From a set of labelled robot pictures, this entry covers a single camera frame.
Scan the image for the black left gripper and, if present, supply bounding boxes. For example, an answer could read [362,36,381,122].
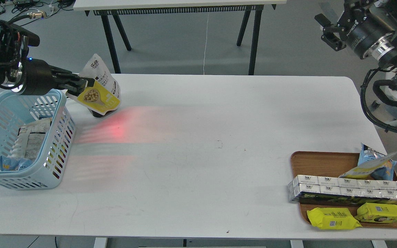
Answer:
[11,58,95,97]

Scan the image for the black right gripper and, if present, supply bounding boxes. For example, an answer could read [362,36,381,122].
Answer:
[315,0,397,60]

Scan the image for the yellow bean snack pouch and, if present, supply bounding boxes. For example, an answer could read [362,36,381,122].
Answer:
[69,53,121,113]

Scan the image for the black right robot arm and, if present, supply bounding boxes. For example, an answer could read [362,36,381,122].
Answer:
[314,0,397,133]

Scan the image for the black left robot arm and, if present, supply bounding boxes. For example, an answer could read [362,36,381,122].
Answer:
[0,20,95,96]

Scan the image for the white snack bag in basket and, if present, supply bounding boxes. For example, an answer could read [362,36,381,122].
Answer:
[8,117,52,162]

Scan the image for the light blue plastic basket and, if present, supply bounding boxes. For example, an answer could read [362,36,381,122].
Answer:
[0,90,75,190]

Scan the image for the blue snack bag in basket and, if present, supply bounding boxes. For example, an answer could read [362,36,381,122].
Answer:
[0,156,33,172]

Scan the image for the yellow white snack pouch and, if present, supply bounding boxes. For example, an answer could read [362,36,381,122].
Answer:
[339,152,397,179]

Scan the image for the blue snack bag on tray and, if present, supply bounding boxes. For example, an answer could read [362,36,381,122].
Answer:
[357,143,397,180]

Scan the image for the black barcode scanner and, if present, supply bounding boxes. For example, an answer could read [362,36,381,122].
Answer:
[85,103,120,118]

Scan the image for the black leg background table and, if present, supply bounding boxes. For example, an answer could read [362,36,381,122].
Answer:
[69,1,293,75]

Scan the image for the brown wooden tray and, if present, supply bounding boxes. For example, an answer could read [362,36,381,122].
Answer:
[290,151,397,229]

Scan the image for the silver milk carton pack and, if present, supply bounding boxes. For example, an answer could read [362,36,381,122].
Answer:
[287,175,397,206]

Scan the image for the yellow wipes pack right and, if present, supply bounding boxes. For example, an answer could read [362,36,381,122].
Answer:
[354,203,397,223]

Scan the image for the yellow wipes pack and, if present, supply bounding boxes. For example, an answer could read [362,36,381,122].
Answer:
[354,203,397,223]
[307,207,362,230]

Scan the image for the yellow wipes pack left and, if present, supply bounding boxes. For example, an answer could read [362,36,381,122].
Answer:
[307,207,362,230]

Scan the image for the black floor cables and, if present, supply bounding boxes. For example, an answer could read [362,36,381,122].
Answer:
[0,0,75,38]

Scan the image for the white hanging cable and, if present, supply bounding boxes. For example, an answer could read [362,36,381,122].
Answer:
[203,12,209,75]

